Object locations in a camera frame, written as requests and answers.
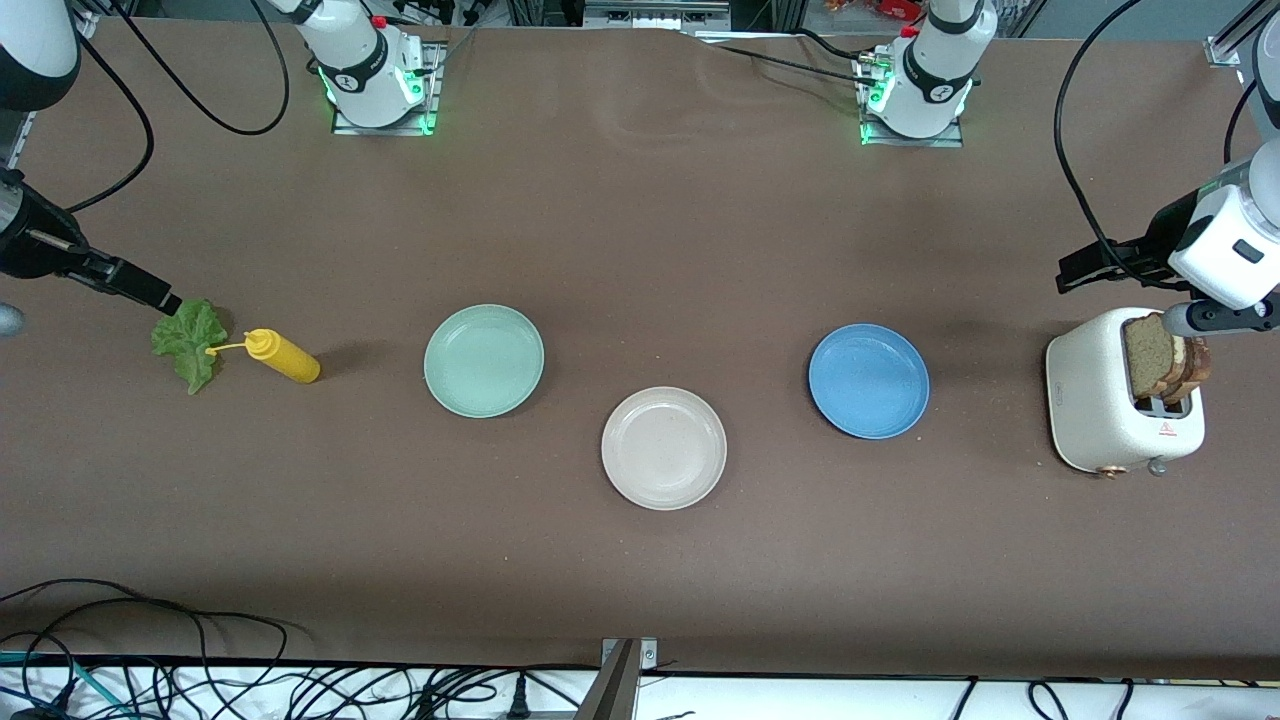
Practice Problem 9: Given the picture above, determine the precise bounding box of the green lettuce leaf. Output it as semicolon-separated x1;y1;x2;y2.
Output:
150;297;231;396

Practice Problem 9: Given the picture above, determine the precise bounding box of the light crust bread slice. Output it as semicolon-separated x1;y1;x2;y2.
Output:
1122;313;1186;401

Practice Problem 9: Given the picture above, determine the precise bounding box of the dark crust bread slice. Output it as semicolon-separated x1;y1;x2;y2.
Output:
1162;335;1213;406

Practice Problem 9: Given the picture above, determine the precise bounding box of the yellow mustard squeeze bottle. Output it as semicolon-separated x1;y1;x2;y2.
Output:
205;328;322;385

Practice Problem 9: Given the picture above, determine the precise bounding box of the metal base plate left arm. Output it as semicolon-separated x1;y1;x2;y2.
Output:
855;50;966;149

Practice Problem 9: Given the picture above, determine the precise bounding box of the metal base plate right arm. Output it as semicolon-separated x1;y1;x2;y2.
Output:
330;40;446;137

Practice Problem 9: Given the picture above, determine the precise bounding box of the blue plate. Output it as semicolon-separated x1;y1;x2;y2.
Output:
808;323;931;440

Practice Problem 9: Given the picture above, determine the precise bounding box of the pale green plate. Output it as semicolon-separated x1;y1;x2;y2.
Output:
423;304;546;419

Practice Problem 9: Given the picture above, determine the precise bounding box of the beige plate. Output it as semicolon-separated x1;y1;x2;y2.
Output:
601;386;728;512

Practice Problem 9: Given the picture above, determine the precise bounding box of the cream white toaster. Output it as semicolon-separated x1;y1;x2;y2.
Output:
1045;306;1207;479

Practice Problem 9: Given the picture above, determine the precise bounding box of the red packet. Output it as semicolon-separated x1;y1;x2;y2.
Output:
825;0;923;21

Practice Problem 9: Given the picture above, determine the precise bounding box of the grey device box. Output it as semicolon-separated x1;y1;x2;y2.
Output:
583;0;731;31

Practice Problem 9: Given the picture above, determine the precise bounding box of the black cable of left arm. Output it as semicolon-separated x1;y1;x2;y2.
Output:
1055;0;1261;286

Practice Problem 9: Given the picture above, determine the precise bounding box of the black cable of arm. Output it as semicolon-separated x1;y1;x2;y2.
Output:
60;0;291;216
1055;0;1261;286

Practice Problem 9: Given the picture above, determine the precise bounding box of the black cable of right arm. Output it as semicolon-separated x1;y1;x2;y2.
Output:
60;0;291;216

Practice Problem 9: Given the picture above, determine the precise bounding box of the black looping cable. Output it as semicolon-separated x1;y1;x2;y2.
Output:
0;578;316;720

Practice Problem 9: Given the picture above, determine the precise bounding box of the black cable at arm base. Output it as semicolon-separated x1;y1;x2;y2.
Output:
690;28;886;89

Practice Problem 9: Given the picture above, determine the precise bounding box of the teal cable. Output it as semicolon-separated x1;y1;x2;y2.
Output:
0;650;136;720

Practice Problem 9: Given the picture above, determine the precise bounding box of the aluminium post with bracket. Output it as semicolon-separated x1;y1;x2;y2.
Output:
575;638;658;720

